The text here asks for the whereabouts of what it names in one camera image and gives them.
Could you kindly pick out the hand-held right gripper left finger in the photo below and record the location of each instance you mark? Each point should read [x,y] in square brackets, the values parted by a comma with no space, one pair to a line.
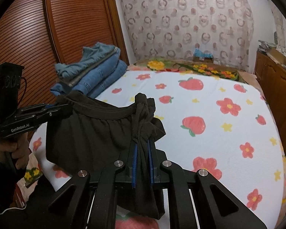
[134,169]

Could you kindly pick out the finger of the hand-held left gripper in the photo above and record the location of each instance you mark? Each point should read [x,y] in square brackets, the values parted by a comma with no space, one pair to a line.
[52,107]
[50,116]

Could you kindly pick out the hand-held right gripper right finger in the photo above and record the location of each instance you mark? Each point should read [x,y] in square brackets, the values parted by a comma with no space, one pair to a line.
[151,167]

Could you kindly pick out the black t-shirt with logo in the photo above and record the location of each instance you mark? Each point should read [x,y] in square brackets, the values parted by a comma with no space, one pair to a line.
[90,133]

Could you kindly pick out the folded grey pants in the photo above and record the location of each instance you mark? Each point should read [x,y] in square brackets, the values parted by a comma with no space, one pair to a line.
[85,75]

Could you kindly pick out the folded teal denim pants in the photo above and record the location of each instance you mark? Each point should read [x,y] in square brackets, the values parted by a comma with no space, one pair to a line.
[95,52]

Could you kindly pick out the person's left hand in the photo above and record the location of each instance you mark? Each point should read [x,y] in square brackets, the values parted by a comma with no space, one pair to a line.
[19,152]

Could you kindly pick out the brown wooden wardrobe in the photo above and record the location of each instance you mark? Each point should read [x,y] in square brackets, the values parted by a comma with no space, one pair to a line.
[38,40]

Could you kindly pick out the folded blue jeans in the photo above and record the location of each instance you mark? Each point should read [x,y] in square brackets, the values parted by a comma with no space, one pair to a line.
[102,69]
[114,76]

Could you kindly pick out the red cloth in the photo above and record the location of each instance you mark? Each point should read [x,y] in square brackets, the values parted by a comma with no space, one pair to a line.
[20,195]

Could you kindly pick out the strawberry print bed sheet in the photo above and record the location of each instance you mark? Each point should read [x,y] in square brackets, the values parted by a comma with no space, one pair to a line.
[205,100]

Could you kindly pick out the floral blanket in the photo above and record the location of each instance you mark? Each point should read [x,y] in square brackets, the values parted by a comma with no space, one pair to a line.
[162,65]

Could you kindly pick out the blue packet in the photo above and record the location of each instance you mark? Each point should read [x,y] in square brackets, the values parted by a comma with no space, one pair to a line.
[201,54]

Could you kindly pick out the beige blanket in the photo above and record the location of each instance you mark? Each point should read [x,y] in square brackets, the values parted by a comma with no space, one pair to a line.
[246,76]

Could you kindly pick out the circle patterned curtain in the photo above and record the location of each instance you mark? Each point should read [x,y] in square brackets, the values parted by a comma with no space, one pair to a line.
[181,28]

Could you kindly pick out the wooden sideboard cabinet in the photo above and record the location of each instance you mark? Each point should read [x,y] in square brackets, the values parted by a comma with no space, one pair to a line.
[276,88]

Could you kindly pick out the cardboard box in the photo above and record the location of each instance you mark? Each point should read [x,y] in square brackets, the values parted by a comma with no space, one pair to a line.
[276,53]

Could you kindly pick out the beige lace curtain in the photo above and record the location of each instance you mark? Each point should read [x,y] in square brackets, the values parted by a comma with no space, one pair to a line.
[278,28]

